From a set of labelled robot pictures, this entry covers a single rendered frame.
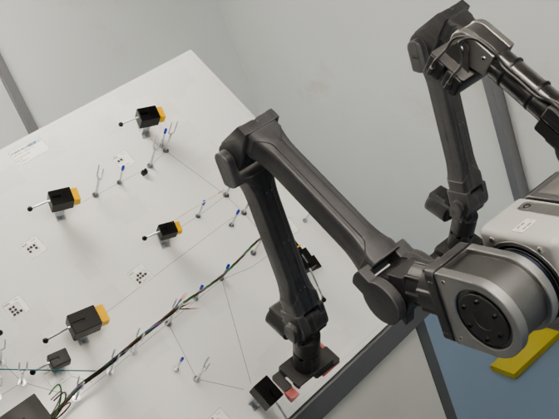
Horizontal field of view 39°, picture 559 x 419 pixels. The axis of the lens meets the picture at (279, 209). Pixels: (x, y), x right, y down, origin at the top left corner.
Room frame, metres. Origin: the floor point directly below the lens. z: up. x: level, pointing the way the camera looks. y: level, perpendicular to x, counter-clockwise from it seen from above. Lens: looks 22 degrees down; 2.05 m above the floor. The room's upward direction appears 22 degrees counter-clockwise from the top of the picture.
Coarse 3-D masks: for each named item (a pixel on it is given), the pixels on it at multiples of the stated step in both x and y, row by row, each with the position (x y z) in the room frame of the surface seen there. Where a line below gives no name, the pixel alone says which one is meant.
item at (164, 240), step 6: (168, 222) 1.93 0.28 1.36; (174, 222) 1.93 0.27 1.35; (162, 228) 1.92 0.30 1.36; (168, 228) 1.92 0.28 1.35; (174, 228) 1.92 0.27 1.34; (150, 234) 1.91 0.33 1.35; (156, 234) 1.97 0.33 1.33; (162, 234) 1.90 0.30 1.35; (168, 234) 1.91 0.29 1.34; (174, 234) 1.92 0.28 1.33; (144, 240) 1.91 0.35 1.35; (162, 240) 1.94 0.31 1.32; (168, 240) 1.95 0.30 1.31; (162, 246) 1.95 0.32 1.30; (168, 246) 1.95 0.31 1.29
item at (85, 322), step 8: (80, 312) 1.68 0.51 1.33; (88, 312) 1.68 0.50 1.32; (96, 312) 1.68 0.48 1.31; (72, 320) 1.66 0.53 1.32; (80, 320) 1.67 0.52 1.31; (88, 320) 1.66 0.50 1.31; (96, 320) 1.67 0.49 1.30; (72, 328) 1.64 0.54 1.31; (80, 328) 1.65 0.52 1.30; (88, 328) 1.65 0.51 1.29; (96, 328) 1.67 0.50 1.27; (72, 336) 1.66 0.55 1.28; (80, 336) 1.66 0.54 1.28; (80, 344) 1.71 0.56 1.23
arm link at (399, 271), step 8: (392, 264) 1.08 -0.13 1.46; (400, 264) 1.06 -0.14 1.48; (408, 264) 1.05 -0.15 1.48; (384, 272) 1.07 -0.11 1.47; (392, 272) 1.04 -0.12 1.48; (400, 272) 1.03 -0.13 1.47; (392, 280) 1.04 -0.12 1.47; (400, 280) 1.02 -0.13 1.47; (400, 288) 1.02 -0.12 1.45; (408, 304) 1.02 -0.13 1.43; (408, 312) 1.03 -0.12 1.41; (408, 320) 1.04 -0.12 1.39
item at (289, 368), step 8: (320, 352) 1.46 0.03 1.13; (288, 360) 1.46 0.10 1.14; (296, 360) 1.41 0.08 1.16; (304, 360) 1.40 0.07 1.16; (312, 360) 1.40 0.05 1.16; (320, 360) 1.44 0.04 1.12; (328, 360) 1.44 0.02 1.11; (280, 368) 1.44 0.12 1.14; (288, 368) 1.44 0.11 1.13; (296, 368) 1.43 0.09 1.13; (304, 368) 1.41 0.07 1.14; (312, 368) 1.41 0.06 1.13; (320, 368) 1.43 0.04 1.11; (288, 376) 1.42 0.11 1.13; (296, 376) 1.42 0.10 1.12; (304, 376) 1.42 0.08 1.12; (312, 376) 1.41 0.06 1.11; (296, 384) 1.40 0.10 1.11
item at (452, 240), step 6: (450, 228) 1.67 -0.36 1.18; (450, 234) 1.66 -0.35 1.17; (474, 234) 1.70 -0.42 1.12; (444, 240) 1.70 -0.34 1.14; (450, 240) 1.66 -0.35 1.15; (456, 240) 1.65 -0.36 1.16; (462, 240) 1.64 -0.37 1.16; (468, 240) 1.64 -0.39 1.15; (474, 240) 1.69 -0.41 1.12; (480, 240) 1.68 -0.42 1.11; (438, 246) 1.68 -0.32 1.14; (444, 246) 1.68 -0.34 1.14; (450, 246) 1.67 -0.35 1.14; (438, 252) 1.68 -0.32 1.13; (444, 252) 1.66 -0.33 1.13
